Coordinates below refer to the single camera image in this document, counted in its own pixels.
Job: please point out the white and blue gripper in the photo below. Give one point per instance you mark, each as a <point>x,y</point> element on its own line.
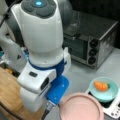
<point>40,84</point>

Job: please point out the teal bowl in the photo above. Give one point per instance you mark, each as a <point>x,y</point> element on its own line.
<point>105,96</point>

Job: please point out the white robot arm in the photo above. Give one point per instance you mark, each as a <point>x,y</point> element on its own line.
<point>31,36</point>

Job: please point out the wooden shelf cabinet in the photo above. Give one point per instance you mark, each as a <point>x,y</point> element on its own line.
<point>10,97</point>

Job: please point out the orange carrot toy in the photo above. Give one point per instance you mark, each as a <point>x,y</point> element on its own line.
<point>101,86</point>

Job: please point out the silver toaster oven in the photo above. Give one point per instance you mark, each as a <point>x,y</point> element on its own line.
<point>90,39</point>

